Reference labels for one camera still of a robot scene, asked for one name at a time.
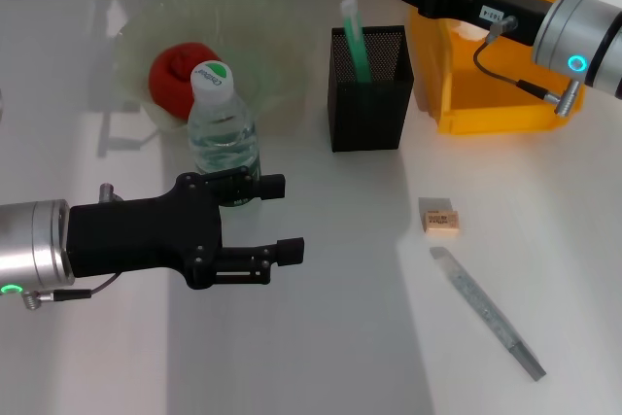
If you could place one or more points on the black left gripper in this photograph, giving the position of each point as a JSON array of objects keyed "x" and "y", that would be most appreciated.
[{"x": 141, "y": 235}]

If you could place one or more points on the clear green-label water bottle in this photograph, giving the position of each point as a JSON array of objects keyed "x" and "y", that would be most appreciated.
[{"x": 223, "y": 133}]

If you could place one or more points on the peach sleeved eraser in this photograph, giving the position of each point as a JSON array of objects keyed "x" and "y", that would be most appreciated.
[{"x": 441, "y": 224}]

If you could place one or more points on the red-orange fruit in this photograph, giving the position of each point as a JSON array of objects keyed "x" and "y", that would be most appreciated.
[{"x": 167, "y": 79}]

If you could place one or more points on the grey utility knife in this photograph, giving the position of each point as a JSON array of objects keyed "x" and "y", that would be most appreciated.
[{"x": 486, "y": 313}]

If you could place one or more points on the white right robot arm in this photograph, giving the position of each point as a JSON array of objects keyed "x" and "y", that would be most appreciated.
[{"x": 578, "y": 41}]

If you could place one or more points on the black mesh pen holder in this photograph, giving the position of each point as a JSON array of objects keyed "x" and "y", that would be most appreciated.
[{"x": 369, "y": 114}]

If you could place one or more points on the green glass fruit plate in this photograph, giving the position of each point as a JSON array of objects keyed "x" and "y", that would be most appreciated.
[{"x": 272, "y": 45}]

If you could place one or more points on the yellow plastic bin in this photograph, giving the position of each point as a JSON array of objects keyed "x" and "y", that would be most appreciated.
[{"x": 495, "y": 94}]

